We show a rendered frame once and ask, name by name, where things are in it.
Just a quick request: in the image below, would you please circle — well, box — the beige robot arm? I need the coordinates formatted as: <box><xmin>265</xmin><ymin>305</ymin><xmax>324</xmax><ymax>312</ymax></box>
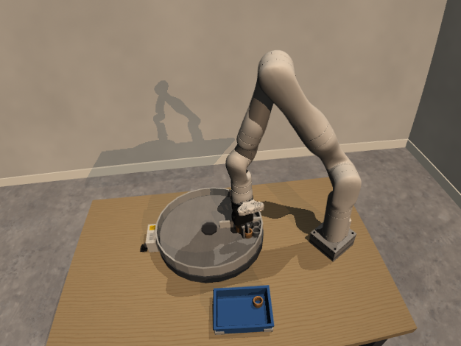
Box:
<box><xmin>225</xmin><ymin>50</ymin><xmax>362</xmax><ymax>243</ymax></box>

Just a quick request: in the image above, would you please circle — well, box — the dark blue crate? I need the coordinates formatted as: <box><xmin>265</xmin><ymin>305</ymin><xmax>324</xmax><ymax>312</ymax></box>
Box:
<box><xmin>214</xmin><ymin>285</ymin><xmax>274</xmax><ymax>335</ymax></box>

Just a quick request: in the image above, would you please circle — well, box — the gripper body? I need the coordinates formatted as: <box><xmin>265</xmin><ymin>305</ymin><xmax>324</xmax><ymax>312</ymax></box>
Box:
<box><xmin>230</xmin><ymin>188</ymin><xmax>264</xmax><ymax>226</ymax></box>

